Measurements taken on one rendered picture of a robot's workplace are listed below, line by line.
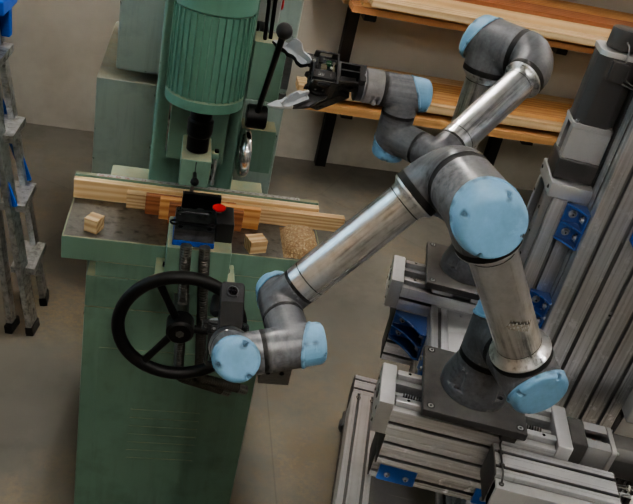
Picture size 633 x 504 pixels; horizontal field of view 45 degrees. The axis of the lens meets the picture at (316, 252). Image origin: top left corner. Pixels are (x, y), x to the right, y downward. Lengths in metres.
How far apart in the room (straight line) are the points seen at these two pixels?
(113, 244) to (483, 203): 0.91
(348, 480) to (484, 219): 1.23
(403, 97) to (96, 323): 0.90
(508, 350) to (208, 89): 0.82
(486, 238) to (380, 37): 3.14
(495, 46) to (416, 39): 2.43
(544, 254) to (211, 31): 0.86
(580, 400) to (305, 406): 1.14
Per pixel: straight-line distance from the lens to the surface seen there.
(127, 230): 1.82
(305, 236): 1.84
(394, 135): 1.70
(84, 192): 1.93
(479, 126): 1.72
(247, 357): 1.25
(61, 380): 2.75
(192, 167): 1.81
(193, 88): 1.70
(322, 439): 2.66
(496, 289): 1.32
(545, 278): 1.79
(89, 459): 2.24
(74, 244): 1.80
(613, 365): 1.89
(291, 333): 1.29
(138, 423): 2.13
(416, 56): 4.36
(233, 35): 1.67
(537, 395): 1.50
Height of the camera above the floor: 1.86
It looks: 31 degrees down
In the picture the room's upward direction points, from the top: 13 degrees clockwise
